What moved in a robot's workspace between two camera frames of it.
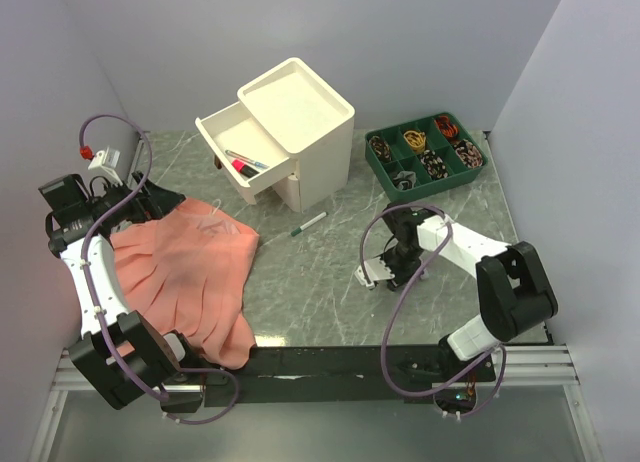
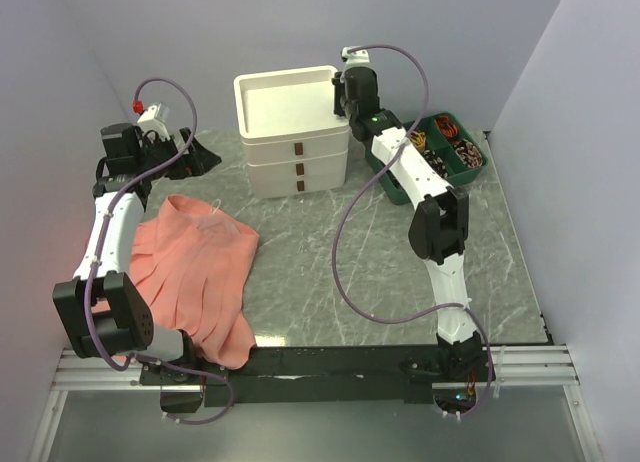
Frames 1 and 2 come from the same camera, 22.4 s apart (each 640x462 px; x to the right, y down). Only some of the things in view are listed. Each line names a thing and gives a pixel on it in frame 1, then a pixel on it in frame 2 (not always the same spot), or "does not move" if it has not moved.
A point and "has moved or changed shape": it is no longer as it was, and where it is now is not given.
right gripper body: (403, 262) -> (341, 107)
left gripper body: (116, 206) -> (159, 151)
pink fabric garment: (188, 271) does not move
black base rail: (291, 370) does not move
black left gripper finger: (153, 202) -> (198, 159)
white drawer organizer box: (313, 123) has moved or changed shape
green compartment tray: (421, 158) does not move
